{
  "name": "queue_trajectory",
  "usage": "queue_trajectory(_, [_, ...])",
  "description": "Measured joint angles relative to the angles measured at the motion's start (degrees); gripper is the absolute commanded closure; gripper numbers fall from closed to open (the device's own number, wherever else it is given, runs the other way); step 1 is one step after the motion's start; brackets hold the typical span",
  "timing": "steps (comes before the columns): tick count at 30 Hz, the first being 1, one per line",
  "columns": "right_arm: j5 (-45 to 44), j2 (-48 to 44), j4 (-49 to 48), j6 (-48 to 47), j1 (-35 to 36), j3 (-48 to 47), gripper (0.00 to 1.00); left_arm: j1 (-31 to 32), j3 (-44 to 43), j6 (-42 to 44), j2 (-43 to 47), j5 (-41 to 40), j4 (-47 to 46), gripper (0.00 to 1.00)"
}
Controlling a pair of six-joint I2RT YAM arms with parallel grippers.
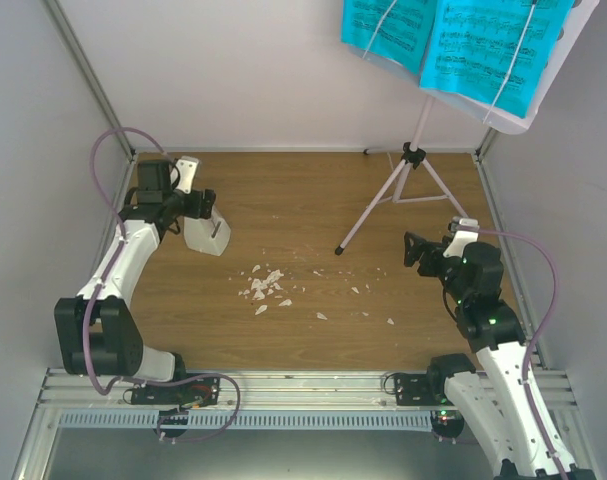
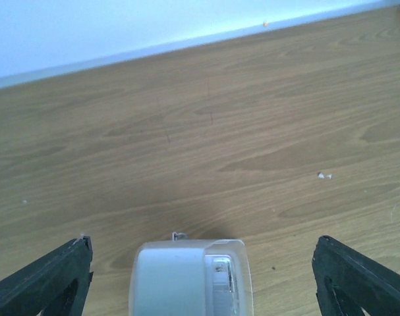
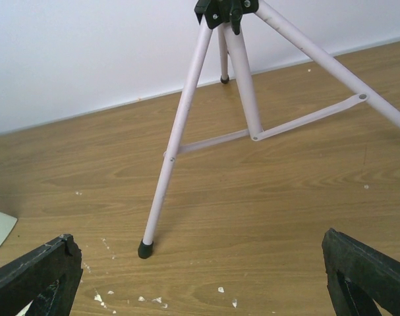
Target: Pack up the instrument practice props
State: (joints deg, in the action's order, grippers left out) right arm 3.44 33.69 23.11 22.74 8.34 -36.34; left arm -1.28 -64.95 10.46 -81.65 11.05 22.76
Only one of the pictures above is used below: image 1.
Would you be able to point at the blue sheet music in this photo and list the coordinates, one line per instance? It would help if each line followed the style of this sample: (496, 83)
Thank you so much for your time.
(492, 52)
(395, 30)

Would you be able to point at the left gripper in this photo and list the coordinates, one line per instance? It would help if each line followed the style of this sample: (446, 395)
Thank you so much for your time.
(198, 209)

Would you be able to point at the right blue sheet music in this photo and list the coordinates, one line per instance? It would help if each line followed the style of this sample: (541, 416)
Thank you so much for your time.
(492, 52)

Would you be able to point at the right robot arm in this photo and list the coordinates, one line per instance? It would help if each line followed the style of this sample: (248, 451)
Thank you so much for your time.
(497, 393)

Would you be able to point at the left blue sheet music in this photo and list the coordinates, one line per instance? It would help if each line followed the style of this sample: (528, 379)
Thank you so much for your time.
(395, 30)

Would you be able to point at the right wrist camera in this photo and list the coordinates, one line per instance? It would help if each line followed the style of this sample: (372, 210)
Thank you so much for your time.
(464, 231)

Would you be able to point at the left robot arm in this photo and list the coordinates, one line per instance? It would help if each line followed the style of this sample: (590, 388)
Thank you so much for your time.
(96, 331)

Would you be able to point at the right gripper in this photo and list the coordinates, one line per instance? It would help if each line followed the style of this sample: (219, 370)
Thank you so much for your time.
(420, 245)

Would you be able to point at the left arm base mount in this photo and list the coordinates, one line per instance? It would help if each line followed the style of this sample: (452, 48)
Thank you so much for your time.
(174, 403)

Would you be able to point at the white metronome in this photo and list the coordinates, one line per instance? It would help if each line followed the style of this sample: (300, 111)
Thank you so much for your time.
(207, 236)

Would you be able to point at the pink music stand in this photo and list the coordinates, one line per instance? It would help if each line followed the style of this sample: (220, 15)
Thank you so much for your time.
(495, 120)

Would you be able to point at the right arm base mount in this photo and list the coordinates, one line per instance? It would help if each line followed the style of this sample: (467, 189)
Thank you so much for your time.
(426, 390)

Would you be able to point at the grey slotted cable duct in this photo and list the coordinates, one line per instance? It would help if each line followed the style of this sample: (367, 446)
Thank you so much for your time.
(252, 420)

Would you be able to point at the aluminium rail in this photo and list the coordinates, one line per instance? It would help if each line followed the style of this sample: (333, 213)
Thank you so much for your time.
(260, 390)

